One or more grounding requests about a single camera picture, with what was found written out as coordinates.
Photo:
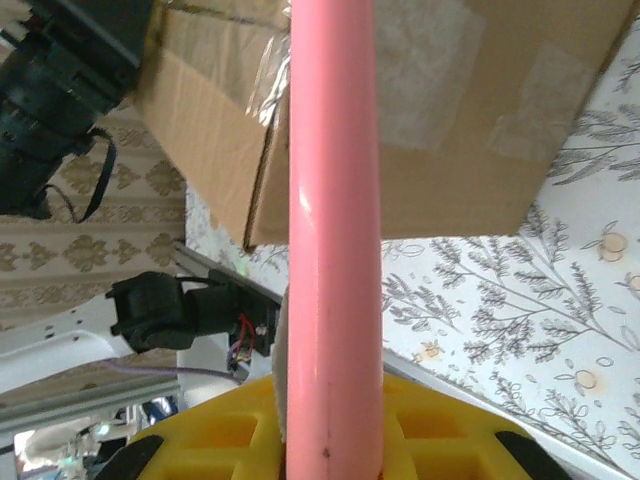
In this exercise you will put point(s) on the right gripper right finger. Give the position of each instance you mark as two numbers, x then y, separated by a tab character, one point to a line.
450	450

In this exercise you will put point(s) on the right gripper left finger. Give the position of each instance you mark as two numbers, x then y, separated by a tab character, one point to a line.
210	440

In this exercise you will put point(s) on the pink utility knife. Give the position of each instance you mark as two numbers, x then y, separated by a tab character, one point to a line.
335	200

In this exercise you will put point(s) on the cardboard box with label sticker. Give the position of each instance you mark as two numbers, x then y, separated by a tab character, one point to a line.
450	150

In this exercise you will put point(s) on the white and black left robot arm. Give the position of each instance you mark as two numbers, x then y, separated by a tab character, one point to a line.
150	310

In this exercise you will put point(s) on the floral table cover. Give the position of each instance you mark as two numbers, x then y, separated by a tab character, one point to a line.
500	310

